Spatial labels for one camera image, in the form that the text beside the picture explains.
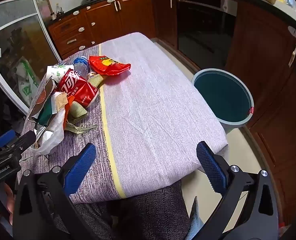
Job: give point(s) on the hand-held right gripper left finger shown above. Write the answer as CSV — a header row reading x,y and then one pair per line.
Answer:
x,y
80,167

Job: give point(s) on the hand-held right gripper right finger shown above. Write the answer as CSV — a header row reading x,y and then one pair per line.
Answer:
x,y
210,167

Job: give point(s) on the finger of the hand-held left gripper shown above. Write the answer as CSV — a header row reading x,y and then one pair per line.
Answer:
x,y
24,141
5,138

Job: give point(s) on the white plastic bag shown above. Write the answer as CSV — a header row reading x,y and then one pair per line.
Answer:
x,y
50,135

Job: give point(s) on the green snack wrapper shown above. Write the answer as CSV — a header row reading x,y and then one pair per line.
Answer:
x,y
46,110

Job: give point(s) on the leaf-wrapped rice dumpling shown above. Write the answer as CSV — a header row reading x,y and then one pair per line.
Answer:
x,y
78,111
78,129

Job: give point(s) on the white orange wrapper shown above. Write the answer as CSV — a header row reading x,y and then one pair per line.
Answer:
x,y
41,97

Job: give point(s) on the beige paper wrapper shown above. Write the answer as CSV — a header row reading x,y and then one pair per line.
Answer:
x,y
61,101

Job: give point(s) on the teal round trash bin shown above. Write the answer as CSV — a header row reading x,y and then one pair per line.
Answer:
x,y
225,97

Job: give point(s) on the red soda can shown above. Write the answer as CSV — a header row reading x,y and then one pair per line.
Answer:
x,y
75,87

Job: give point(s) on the white green-print paper cup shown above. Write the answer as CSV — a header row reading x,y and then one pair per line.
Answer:
x,y
59,71

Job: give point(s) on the small purple jelly cup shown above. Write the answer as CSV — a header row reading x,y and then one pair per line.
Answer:
x,y
91,75

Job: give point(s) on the clear plastic water bottle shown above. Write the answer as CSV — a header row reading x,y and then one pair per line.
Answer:
x,y
81,66

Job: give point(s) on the red snack bag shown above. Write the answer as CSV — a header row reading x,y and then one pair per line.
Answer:
x,y
105,66

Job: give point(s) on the person's left hand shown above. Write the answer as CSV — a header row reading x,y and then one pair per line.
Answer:
x,y
9,198

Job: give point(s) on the green and white bag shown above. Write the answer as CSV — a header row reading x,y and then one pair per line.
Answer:
x,y
27,80

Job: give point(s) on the dark grey woven cloth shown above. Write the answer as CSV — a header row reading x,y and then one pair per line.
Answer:
x,y
150,210

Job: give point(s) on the glass sliding door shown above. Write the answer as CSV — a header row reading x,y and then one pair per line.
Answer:
x,y
15,37

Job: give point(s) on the dark wooden door cabinet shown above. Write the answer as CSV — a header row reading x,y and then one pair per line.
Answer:
x,y
267,67

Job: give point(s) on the black oven door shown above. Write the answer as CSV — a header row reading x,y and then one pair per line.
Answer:
x,y
202,35

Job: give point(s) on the clear condiment bottle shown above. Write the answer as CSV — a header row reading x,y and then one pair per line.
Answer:
x,y
59,9

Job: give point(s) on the wooden cabinet with drawers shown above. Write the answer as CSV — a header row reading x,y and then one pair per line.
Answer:
x,y
105,17

